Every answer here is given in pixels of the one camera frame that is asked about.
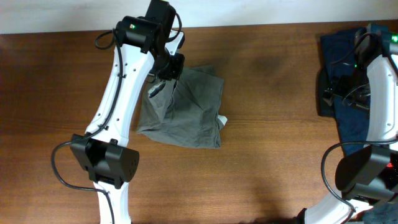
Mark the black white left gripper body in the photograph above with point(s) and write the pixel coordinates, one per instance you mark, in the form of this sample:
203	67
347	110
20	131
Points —
169	65

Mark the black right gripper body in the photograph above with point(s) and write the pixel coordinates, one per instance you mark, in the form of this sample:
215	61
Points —
354	88

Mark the grey shorts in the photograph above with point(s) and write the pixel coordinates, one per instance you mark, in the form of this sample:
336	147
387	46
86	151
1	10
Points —
184	112

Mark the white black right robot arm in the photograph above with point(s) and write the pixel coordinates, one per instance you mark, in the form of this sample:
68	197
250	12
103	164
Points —
362	179

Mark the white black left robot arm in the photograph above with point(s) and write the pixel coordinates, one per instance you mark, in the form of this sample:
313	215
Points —
143	46

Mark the navy blue folded garment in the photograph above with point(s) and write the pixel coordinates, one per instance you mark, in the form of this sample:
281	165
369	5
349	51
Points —
352	124

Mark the black garment under stack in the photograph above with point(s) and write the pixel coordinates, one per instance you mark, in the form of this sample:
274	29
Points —
323	109

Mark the red cloth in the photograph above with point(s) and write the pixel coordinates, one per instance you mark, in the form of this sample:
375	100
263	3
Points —
390	165

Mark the dark teal garment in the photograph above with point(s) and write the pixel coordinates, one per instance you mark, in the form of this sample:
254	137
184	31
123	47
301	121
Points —
382	216

